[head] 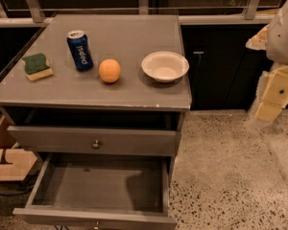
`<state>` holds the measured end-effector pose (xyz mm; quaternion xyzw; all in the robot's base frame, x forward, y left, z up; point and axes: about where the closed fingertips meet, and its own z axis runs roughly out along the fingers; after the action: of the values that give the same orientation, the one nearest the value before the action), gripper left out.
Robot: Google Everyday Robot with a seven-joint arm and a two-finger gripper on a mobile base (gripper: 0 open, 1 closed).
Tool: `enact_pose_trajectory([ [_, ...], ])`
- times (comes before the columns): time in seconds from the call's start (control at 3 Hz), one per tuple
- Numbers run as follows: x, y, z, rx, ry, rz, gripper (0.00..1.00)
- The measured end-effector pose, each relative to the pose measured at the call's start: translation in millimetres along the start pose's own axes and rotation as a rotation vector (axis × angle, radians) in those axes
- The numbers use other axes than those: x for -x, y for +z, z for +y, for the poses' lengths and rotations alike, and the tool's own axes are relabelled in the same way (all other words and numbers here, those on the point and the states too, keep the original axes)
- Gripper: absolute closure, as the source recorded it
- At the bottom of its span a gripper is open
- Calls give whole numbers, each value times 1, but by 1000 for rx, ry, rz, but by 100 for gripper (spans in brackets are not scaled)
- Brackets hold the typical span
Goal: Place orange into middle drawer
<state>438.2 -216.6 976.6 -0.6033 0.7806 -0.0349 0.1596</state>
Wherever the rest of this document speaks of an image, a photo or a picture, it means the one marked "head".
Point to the metal window railing frame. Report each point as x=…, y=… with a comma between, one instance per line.
x=35, y=13

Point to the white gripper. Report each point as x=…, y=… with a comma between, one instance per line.
x=284, y=37

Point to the open grey middle drawer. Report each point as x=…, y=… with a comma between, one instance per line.
x=100, y=192

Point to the green yellow sponge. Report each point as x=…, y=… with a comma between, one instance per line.
x=37, y=67

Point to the orange fruit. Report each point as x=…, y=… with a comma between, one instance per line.
x=109, y=70

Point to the light wooden furniture piece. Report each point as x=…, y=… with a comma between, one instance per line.
x=15, y=163

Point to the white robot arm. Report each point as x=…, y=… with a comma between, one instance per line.
x=262, y=81

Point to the grey drawer cabinet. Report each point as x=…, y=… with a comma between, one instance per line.
x=72, y=98

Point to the white paper bowl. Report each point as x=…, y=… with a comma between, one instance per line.
x=165, y=66

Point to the dark background cabinet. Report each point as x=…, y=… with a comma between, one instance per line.
x=223, y=72

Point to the blue pepsi can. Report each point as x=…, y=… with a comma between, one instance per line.
x=78, y=45

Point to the grey top drawer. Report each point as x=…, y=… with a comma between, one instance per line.
x=96, y=140

